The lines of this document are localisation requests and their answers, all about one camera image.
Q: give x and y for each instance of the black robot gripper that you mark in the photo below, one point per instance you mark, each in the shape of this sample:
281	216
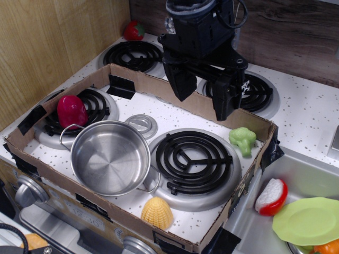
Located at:
201	43

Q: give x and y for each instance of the green toy broccoli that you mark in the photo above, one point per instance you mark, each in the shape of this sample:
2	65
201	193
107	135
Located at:
244	139

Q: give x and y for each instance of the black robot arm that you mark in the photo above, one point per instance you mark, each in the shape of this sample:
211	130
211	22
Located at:
201	6

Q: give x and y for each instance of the stainless steel pot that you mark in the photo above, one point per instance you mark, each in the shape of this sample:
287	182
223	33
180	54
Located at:
111	158

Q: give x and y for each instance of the cardboard fence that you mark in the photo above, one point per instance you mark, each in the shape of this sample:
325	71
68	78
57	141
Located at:
115	218

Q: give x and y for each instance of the back right black burner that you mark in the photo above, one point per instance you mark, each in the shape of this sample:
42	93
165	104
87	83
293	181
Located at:
257	94

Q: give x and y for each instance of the black burner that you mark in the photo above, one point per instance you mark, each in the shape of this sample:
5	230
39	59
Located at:
135	55
193	163
257	94
97	106

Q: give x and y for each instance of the grey toy spatula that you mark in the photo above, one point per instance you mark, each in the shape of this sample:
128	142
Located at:
235	41

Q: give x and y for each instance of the back left black burner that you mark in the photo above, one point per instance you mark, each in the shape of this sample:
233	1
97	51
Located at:
135	55

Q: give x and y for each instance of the silver round stove cap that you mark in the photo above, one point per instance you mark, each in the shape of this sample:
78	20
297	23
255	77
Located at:
144	124

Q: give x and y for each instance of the silver slotted spoon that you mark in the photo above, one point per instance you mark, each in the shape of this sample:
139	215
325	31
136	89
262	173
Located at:
169	25

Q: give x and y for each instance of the front right black burner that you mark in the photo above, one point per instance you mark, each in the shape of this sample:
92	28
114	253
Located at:
193	163

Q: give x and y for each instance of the red toy strawberry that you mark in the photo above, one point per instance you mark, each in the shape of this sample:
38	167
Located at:
134	31

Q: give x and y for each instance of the front left black burner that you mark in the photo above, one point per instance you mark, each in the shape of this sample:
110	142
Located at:
97	106

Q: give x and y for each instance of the red white toy food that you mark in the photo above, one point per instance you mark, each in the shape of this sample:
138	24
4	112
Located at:
272	198

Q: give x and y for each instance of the yellow toy corn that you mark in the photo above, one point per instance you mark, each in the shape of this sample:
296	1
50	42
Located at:
158	213

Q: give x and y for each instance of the red toy pepper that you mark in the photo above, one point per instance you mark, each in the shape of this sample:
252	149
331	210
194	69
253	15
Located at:
71	110

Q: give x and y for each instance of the green plastic plate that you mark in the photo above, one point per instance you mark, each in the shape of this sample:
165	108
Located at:
308	221

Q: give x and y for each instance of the middle silver stove knob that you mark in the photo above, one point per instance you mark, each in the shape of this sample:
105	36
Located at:
132	245

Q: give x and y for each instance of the silver stove knob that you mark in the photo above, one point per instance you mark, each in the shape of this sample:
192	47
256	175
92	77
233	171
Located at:
132	245
29	192

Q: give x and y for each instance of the left silver stove knob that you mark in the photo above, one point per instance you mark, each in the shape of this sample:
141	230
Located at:
29	192

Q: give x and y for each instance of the orange toy vegetable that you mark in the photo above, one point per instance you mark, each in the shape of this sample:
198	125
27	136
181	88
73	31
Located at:
328	248

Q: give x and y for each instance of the orange toy at bottom left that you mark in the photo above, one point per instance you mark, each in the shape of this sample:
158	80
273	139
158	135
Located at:
35	241

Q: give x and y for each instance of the silver oven door handle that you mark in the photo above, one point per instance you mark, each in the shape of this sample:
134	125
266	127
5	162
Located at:
58	233

